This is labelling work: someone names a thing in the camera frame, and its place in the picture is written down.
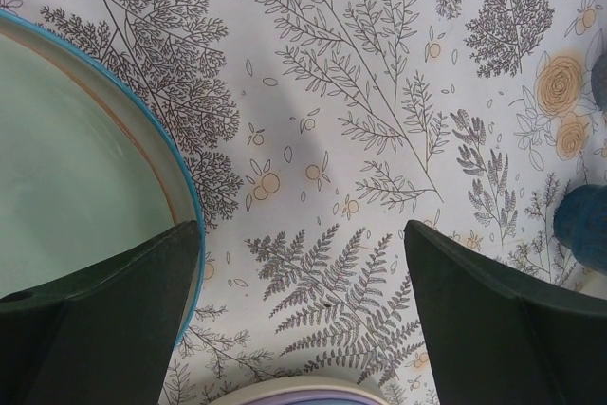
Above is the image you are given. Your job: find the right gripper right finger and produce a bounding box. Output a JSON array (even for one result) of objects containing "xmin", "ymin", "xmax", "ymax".
[{"xmin": 405, "ymin": 220, "xmax": 606, "ymax": 404}]

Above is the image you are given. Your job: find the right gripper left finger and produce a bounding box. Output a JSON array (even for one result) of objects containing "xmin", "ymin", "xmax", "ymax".
[{"xmin": 1, "ymin": 221, "xmax": 200, "ymax": 404}]

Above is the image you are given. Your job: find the green plate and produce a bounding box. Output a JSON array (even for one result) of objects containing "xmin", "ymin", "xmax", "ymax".
[{"xmin": 1, "ymin": 38, "xmax": 174, "ymax": 295}]

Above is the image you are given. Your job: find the white plate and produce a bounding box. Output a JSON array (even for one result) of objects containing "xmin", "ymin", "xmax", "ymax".
[{"xmin": 1, "ymin": 11, "xmax": 205, "ymax": 345}]

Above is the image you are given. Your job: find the cream plate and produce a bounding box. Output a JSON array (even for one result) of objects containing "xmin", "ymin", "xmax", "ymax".
[{"xmin": 212, "ymin": 376, "xmax": 388, "ymax": 404}]

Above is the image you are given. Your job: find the dark blue mug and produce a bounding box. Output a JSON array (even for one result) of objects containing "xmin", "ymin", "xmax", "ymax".
[{"xmin": 553, "ymin": 184, "xmax": 607, "ymax": 275}]

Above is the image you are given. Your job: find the grey mug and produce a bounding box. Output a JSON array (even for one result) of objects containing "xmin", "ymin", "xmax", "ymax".
[{"xmin": 591, "ymin": 53, "xmax": 607, "ymax": 113}]

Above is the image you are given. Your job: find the floral tablecloth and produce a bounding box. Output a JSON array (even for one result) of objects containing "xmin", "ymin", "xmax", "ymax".
[{"xmin": 1, "ymin": 0, "xmax": 606, "ymax": 404}]

